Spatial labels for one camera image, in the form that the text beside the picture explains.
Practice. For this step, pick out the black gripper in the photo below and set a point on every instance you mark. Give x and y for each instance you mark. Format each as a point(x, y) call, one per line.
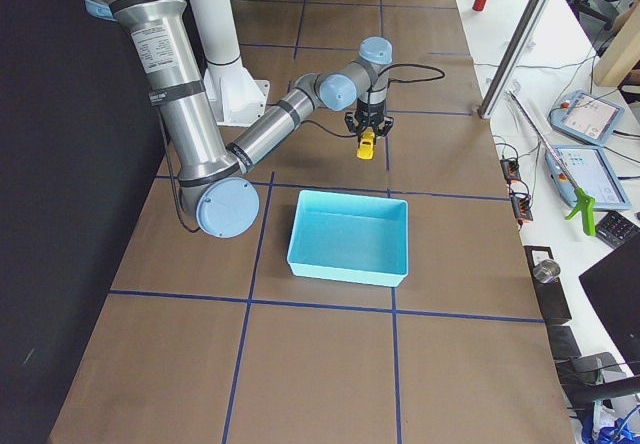
point(369, 115)

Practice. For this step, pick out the yellow beetle toy car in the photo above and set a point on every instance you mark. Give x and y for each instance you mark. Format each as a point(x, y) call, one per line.
point(366, 145)

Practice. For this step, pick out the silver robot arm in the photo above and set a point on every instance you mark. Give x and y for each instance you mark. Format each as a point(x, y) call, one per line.
point(212, 188)

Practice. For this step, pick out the light blue plastic bin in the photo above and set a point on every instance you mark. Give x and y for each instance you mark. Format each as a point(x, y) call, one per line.
point(351, 238)

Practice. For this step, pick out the black orange connector board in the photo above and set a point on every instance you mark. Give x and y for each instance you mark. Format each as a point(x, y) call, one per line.
point(519, 192)

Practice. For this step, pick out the upper teach pendant tablet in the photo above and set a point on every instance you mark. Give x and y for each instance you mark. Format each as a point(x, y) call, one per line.
point(586, 118)

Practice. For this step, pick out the teach pendant tablet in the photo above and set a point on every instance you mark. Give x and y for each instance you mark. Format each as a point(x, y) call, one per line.
point(586, 118)
point(592, 171)

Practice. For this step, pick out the lower teach pendant tablet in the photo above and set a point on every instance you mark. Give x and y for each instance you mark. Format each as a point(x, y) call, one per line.
point(592, 171)

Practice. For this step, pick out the small metal cup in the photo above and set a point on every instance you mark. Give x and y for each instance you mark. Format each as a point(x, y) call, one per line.
point(546, 271)

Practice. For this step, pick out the black calculator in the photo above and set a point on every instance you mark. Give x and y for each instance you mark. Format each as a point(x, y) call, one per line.
point(615, 230)

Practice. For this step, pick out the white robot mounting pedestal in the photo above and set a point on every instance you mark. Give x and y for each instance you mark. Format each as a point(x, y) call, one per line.
point(235, 96)

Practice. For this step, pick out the green handled reacher grabber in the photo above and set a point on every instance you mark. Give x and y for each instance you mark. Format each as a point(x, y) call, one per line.
point(584, 202)

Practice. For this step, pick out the aluminium frame post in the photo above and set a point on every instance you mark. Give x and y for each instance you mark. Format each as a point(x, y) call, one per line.
point(514, 51)

